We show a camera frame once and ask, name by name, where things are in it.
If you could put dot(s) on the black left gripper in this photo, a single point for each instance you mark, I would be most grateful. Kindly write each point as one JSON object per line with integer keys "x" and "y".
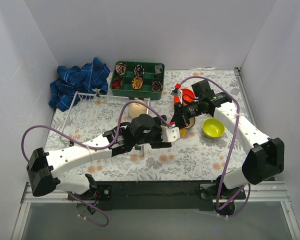
{"x": 163, "y": 144}

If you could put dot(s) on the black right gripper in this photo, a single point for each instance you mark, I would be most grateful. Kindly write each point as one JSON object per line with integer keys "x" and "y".
{"x": 179, "y": 115}

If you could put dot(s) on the yellow bowl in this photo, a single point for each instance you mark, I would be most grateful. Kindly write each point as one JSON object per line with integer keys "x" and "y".
{"x": 182, "y": 132}

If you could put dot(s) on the dark brown patterned bowl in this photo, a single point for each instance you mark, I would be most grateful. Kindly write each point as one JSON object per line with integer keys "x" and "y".
{"x": 190, "y": 123}

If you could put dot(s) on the orange bowl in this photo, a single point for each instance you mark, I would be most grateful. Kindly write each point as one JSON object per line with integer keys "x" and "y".
{"x": 187, "y": 96}

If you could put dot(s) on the cream beige bowl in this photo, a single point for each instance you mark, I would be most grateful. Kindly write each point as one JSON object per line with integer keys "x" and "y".
{"x": 136, "y": 109}

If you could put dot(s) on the lime green bowl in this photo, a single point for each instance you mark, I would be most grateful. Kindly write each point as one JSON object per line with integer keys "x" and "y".
{"x": 212, "y": 128}

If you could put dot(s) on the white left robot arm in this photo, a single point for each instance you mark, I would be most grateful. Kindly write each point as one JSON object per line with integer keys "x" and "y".
{"x": 50, "y": 170}

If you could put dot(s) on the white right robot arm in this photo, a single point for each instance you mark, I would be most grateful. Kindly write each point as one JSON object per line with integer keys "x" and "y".
{"x": 223, "y": 107}

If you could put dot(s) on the brown black rolled tie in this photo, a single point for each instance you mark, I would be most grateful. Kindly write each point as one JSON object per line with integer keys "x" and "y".
{"x": 157, "y": 86}

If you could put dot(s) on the black folded item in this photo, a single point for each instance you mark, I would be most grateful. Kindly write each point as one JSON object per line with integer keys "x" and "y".
{"x": 158, "y": 71}

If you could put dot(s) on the yellow rolled tie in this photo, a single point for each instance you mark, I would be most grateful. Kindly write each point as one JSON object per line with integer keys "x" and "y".
{"x": 137, "y": 83}

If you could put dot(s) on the green compartment organizer box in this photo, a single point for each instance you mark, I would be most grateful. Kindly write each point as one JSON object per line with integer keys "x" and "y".
{"x": 143, "y": 80}

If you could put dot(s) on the red black rolled tie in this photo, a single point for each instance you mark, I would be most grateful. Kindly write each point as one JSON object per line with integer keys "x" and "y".
{"x": 117, "y": 84}

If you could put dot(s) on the dark multicolour rolled tie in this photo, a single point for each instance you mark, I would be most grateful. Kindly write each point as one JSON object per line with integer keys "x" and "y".
{"x": 139, "y": 71}

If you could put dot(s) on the pink black rolled tie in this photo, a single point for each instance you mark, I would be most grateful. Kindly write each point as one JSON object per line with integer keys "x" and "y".
{"x": 120, "y": 68}

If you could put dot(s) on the blue plaid cloth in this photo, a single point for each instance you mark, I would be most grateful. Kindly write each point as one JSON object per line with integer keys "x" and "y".
{"x": 86, "y": 79}

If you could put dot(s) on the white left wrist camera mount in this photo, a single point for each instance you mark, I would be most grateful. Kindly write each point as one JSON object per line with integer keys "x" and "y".
{"x": 170, "y": 134}

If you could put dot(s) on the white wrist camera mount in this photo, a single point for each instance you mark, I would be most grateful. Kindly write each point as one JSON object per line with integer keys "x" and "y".
{"x": 176, "y": 93}
{"x": 170, "y": 134}

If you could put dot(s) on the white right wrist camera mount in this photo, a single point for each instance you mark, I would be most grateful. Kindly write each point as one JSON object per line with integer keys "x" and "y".
{"x": 176, "y": 93}

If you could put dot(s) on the metal wire dish rack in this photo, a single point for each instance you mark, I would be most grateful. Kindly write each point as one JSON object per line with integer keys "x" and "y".
{"x": 90, "y": 115}

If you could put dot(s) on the aluminium frame rail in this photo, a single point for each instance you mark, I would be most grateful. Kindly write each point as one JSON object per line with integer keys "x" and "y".
{"x": 265, "y": 155}

